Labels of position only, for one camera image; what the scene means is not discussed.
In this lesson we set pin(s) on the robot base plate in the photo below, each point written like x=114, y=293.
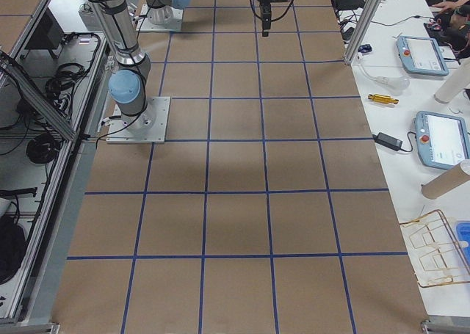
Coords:
x=144, y=25
x=150, y=127

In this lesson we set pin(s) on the blue plastic tray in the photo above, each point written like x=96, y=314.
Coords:
x=463, y=235

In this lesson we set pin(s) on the aluminium frame post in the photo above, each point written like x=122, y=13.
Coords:
x=361, y=28

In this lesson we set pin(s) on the far teach pendant tablet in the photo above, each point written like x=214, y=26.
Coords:
x=421, y=56

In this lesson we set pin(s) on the teach pendant tablet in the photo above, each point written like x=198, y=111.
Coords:
x=421, y=56
x=442, y=140

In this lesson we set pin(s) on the gold wire rack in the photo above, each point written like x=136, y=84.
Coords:
x=434, y=250

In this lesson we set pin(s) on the black power brick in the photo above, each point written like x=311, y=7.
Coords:
x=387, y=141

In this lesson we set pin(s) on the clear light bulb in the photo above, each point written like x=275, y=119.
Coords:
x=395, y=84

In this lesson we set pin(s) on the brown cardboard tube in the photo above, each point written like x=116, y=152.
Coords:
x=447, y=181

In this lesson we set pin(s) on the near teach pendant tablet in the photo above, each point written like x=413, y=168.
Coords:
x=442, y=140

